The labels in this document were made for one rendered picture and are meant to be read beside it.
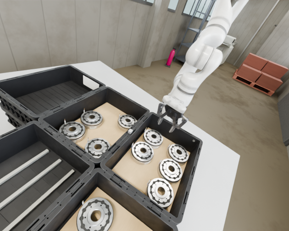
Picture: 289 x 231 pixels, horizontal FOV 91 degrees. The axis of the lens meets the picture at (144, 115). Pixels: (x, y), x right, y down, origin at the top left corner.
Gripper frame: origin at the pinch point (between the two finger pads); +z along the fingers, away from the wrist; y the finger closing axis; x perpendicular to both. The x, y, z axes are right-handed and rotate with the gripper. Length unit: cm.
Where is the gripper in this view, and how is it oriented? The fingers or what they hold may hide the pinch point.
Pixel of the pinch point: (165, 125)
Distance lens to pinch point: 64.9
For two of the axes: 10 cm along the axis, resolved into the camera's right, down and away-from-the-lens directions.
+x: -5.7, 4.1, -7.2
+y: -7.7, -5.6, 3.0
